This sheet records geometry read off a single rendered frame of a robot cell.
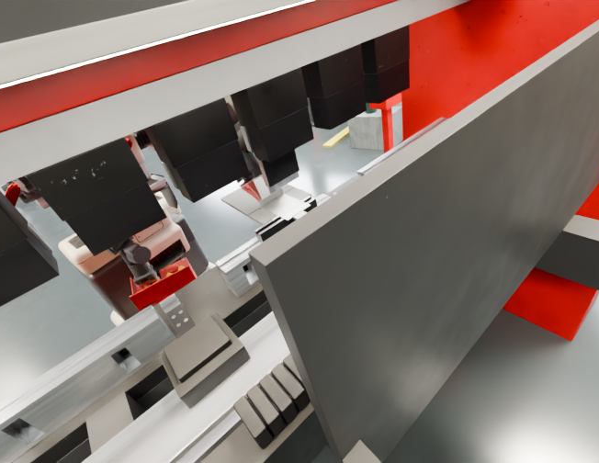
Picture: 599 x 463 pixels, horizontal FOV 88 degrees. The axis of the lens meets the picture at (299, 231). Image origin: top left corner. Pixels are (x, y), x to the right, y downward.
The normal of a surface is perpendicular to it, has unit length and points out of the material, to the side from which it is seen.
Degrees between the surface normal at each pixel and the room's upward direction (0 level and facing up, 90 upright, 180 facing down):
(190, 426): 0
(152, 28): 90
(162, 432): 0
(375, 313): 90
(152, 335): 90
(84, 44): 90
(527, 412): 0
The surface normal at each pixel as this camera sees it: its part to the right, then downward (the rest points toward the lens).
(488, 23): -0.75, 0.52
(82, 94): 0.62, 0.34
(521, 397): -0.22, -0.79
